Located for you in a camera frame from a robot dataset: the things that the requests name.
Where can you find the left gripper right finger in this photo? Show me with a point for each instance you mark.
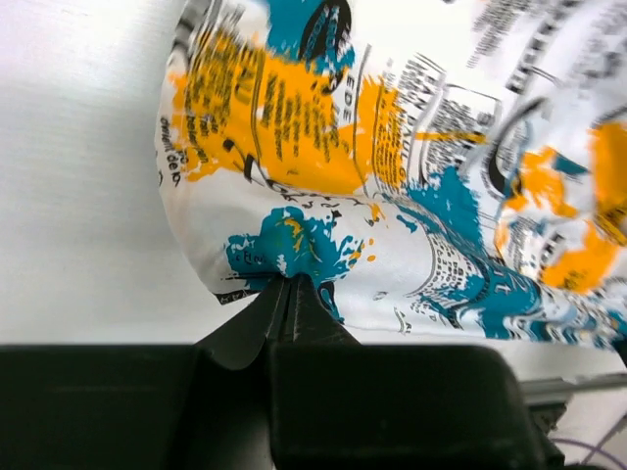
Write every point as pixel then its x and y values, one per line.
pixel 338 404

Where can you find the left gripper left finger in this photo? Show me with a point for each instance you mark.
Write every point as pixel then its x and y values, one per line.
pixel 200 406

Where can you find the patterned white shorts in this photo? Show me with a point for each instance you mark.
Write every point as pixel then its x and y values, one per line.
pixel 434 167

